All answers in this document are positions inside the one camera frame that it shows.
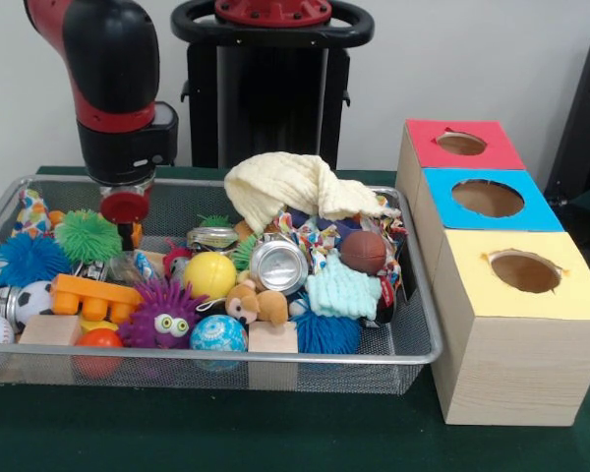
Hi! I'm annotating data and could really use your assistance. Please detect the cream knitted cloth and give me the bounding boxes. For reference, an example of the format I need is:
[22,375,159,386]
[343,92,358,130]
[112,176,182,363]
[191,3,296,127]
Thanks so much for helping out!
[223,151,402,232]

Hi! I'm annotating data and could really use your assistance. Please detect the crushed clear plastic bottle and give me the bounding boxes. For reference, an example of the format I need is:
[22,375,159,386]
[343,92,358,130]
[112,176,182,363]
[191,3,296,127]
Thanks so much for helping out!
[108,250,159,285]

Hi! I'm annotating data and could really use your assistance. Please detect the black upright panel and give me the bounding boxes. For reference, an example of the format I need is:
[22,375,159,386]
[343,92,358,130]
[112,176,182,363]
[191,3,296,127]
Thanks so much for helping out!
[544,31,590,198]

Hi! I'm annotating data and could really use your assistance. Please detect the purple spiky ball with eyes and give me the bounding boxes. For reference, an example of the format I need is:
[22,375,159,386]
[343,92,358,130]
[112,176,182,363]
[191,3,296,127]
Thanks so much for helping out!
[117,279,207,350]

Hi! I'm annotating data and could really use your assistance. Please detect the smooth yellow ball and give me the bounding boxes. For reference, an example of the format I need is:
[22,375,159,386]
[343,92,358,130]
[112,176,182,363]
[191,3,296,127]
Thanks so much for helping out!
[182,252,238,301]

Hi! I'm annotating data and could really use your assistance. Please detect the blue spiky rubber ball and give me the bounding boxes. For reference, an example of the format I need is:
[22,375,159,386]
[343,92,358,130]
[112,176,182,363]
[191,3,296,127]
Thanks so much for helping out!
[0,233,74,288]

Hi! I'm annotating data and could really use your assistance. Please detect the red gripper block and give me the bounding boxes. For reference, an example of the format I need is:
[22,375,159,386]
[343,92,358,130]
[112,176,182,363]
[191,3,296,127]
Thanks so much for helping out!
[100,189,152,253]

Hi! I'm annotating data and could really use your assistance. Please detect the orange toy building brick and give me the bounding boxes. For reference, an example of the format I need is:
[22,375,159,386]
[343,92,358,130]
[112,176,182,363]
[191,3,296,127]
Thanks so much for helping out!
[49,273,144,325]

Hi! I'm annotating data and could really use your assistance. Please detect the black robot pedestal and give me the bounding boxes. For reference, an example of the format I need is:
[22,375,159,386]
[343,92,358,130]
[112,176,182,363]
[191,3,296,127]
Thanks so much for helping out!
[170,0,375,171]

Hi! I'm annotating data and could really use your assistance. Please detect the red orange ball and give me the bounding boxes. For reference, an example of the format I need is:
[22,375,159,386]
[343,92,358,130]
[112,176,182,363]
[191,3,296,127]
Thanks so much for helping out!
[76,327,124,379]

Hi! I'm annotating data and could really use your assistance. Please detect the dark green table cloth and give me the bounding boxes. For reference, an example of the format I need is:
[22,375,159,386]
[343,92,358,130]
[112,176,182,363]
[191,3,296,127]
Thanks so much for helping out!
[0,165,590,472]

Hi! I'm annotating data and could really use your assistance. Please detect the wooden box with three holes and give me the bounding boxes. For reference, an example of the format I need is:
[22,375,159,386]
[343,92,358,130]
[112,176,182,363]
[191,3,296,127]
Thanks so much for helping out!
[395,119,590,427]

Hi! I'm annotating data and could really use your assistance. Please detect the brown toy football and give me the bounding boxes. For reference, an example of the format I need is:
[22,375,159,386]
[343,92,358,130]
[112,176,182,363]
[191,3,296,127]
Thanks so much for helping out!
[340,230,387,275]

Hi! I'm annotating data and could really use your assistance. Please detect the shallow silver mesh bin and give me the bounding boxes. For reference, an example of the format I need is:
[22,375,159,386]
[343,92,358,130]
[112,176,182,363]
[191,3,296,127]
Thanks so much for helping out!
[0,175,444,396]

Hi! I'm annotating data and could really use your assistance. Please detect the green spiky ball with eyes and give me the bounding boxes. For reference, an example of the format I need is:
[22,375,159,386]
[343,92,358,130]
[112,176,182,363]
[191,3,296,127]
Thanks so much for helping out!
[53,209,124,265]

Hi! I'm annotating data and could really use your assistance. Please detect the blue white patterned ball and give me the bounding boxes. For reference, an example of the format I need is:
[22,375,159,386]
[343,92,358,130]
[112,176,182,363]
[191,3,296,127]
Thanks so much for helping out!
[190,314,249,353]

